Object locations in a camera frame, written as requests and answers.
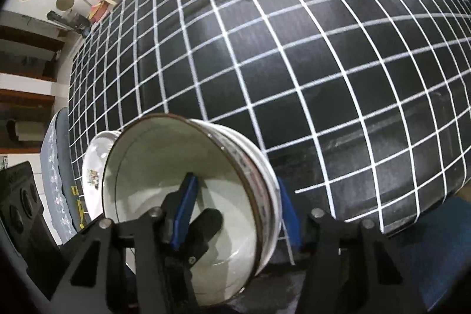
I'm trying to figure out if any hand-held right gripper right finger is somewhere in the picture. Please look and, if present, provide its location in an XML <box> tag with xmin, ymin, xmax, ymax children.
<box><xmin>276</xmin><ymin>176</ymin><xmax>429</xmax><ymax>314</ymax></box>

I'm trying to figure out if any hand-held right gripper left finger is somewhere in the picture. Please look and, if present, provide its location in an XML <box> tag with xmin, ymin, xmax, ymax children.
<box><xmin>49</xmin><ymin>172</ymin><xmax>225</xmax><ymax>314</ymax></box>

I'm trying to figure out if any plain white bowl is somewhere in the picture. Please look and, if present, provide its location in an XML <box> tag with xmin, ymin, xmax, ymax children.
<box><xmin>199</xmin><ymin>123</ymin><xmax>276</xmax><ymax>263</ymax></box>

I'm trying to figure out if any green patterned bowl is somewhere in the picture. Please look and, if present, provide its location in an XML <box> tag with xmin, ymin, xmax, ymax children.
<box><xmin>102</xmin><ymin>114</ymin><xmax>269</xmax><ymax>307</ymax></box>

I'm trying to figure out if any white plate green floral print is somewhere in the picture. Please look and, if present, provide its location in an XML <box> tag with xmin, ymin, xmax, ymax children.
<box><xmin>82</xmin><ymin>130</ymin><xmax>122</xmax><ymax>222</ymax></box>

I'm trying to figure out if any grey printed chair cushion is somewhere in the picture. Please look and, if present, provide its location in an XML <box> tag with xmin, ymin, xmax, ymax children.
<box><xmin>40</xmin><ymin>107</ymin><xmax>89</xmax><ymax>245</ymax></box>

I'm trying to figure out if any blue chair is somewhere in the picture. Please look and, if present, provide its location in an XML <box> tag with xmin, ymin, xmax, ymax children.
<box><xmin>390</xmin><ymin>194</ymin><xmax>471</xmax><ymax>314</ymax></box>

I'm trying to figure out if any brown wooden shelving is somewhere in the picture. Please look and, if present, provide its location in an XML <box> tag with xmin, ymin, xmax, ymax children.
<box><xmin>0</xmin><ymin>24</ymin><xmax>62</xmax><ymax>153</ymax></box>

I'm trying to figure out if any black white checkered tablecloth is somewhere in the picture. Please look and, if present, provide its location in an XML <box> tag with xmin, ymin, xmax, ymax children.
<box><xmin>68</xmin><ymin>0</ymin><xmax>471</xmax><ymax>237</ymax></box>

